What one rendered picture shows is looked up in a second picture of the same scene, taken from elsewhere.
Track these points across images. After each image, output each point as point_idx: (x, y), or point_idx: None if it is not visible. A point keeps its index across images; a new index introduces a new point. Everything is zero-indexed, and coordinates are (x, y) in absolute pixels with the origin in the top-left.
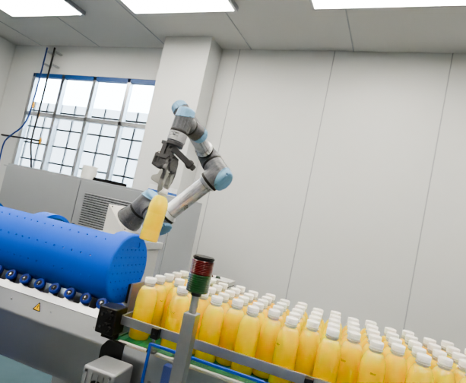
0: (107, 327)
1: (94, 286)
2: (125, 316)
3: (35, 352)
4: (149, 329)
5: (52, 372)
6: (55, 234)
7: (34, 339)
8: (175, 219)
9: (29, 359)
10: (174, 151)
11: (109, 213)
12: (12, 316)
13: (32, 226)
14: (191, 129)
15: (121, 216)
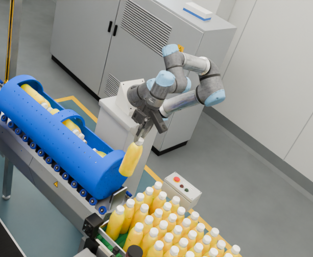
0: (88, 234)
1: (87, 191)
2: (100, 229)
3: (57, 204)
4: (113, 245)
5: (68, 218)
6: (64, 144)
7: (56, 199)
8: (171, 113)
9: (55, 204)
10: (150, 114)
11: (120, 91)
12: (43, 181)
13: (50, 129)
14: (170, 92)
15: (128, 97)
